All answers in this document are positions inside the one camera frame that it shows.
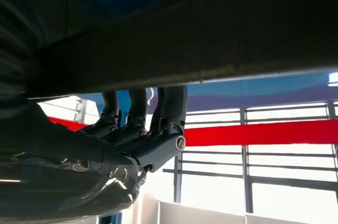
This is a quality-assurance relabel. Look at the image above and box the long red barrier belt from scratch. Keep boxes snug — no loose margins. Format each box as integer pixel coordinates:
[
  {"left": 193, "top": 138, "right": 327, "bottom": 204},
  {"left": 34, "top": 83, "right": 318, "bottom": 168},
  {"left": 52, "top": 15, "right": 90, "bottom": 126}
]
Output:
[{"left": 48, "top": 116, "right": 338, "bottom": 147}]

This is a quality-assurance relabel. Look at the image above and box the dark window frame grid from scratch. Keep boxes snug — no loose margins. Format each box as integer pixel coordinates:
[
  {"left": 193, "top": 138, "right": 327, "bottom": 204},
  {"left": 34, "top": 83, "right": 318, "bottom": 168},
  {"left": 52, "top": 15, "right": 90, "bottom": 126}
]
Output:
[{"left": 39, "top": 101, "right": 338, "bottom": 214}]

